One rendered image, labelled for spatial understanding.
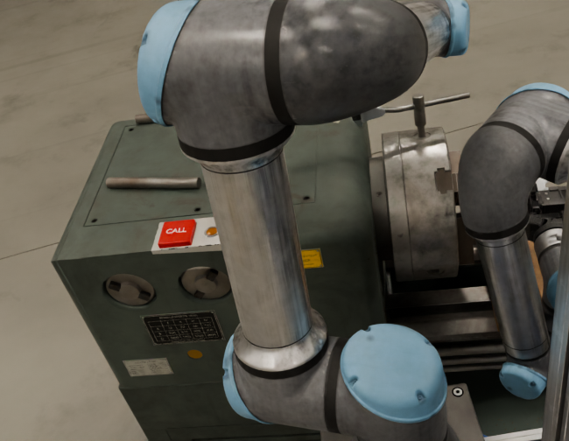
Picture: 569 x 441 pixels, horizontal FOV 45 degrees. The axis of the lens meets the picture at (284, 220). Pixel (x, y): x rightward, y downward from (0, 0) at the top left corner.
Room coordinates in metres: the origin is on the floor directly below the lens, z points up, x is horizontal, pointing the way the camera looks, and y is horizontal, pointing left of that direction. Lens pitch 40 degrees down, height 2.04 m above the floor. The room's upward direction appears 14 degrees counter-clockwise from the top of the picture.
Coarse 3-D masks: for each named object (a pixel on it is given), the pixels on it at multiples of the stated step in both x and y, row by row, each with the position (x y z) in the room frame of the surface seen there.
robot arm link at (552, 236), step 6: (552, 228) 0.88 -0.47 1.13; (558, 228) 0.87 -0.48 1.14; (540, 234) 0.88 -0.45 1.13; (546, 234) 0.87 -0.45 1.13; (552, 234) 0.86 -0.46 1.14; (558, 234) 0.85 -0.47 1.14; (540, 240) 0.87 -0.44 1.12; (546, 240) 0.86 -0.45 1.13; (552, 240) 0.85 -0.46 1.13; (558, 240) 0.85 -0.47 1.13; (534, 246) 0.88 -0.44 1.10; (540, 246) 0.86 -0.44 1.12; (546, 246) 0.85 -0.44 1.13; (540, 252) 0.85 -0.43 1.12
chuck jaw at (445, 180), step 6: (438, 174) 1.02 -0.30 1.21; (444, 174) 1.01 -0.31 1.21; (450, 174) 1.01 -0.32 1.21; (456, 174) 1.02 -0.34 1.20; (438, 180) 1.01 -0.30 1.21; (444, 180) 1.00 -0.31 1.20; (450, 180) 1.00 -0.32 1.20; (456, 180) 1.01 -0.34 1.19; (438, 186) 1.00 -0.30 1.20; (444, 186) 0.99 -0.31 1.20; (450, 186) 0.99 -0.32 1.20; (456, 186) 1.00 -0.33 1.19; (444, 192) 0.98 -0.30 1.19; (456, 192) 0.99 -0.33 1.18; (456, 198) 1.01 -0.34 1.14; (456, 204) 1.04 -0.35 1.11
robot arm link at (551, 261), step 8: (552, 248) 0.83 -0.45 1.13; (544, 256) 0.83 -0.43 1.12; (552, 256) 0.82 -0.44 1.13; (544, 264) 0.82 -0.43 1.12; (552, 264) 0.80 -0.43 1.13; (544, 272) 0.80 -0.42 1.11; (552, 272) 0.79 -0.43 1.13; (544, 280) 0.79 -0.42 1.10; (552, 280) 0.77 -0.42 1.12; (544, 288) 0.79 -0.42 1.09; (552, 288) 0.76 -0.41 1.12; (544, 296) 0.79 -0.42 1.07; (552, 296) 0.75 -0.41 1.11; (552, 304) 0.74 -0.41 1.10
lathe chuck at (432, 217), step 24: (408, 144) 1.10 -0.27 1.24; (432, 144) 1.08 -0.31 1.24; (408, 168) 1.04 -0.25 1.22; (432, 168) 1.02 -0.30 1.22; (408, 192) 1.00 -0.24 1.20; (432, 192) 0.99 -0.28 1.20; (408, 216) 0.97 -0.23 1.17; (432, 216) 0.96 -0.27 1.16; (432, 240) 0.94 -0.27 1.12; (456, 240) 0.93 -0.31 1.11; (432, 264) 0.94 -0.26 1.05; (456, 264) 0.93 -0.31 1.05
